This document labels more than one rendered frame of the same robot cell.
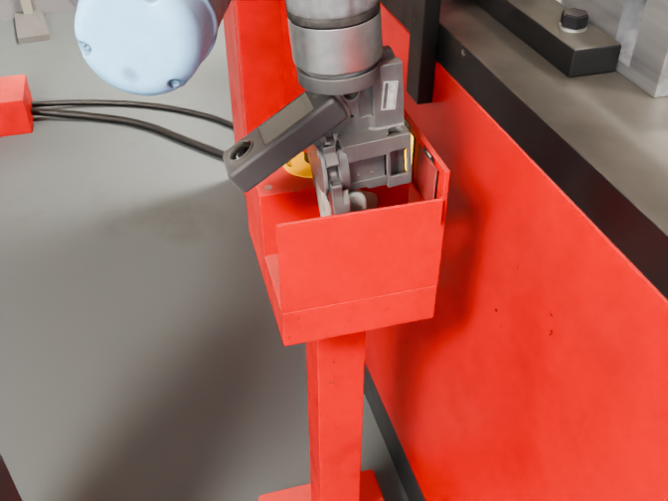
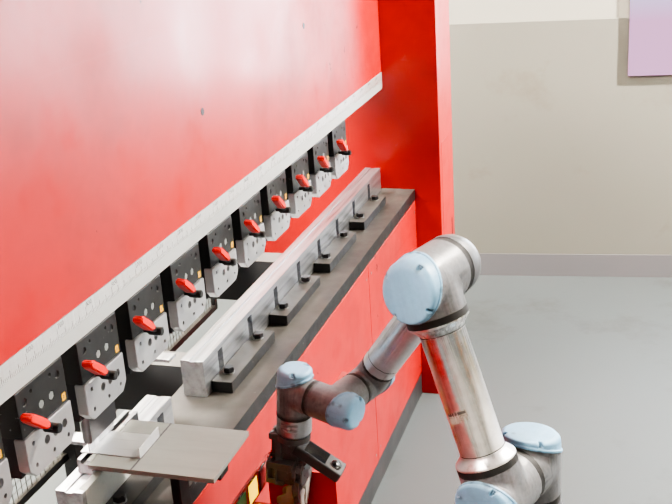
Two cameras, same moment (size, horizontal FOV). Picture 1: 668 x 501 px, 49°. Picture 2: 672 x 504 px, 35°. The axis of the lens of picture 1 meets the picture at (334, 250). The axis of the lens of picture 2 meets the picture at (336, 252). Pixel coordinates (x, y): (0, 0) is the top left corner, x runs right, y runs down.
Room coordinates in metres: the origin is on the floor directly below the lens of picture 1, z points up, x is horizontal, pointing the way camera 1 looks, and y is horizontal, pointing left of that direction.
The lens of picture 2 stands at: (2.13, 1.19, 2.04)
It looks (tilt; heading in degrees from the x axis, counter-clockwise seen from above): 20 degrees down; 214
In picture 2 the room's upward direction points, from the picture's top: 4 degrees counter-clockwise
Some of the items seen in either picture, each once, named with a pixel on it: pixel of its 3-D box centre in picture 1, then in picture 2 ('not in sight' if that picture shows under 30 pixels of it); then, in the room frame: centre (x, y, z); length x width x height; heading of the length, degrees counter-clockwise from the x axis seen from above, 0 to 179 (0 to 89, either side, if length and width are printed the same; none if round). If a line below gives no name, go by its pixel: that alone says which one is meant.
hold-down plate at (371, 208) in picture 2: not in sight; (368, 212); (-0.87, -0.71, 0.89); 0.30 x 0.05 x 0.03; 16
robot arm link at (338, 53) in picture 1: (335, 37); (293, 424); (0.58, 0.00, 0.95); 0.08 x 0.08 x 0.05
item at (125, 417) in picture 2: not in sight; (109, 440); (0.85, -0.27, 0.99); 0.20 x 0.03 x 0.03; 16
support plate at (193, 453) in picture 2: not in sight; (170, 449); (0.83, -0.12, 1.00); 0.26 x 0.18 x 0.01; 106
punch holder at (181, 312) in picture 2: not in sight; (172, 286); (0.51, -0.36, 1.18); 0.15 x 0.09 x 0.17; 16
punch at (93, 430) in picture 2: not in sight; (98, 418); (0.87, -0.26, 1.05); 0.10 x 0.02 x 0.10; 16
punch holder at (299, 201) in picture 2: not in sight; (289, 184); (-0.25, -0.58, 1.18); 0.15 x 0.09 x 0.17; 16
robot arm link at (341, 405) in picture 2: not in sight; (338, 402); (0.56, 0.11, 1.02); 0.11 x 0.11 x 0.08; 87
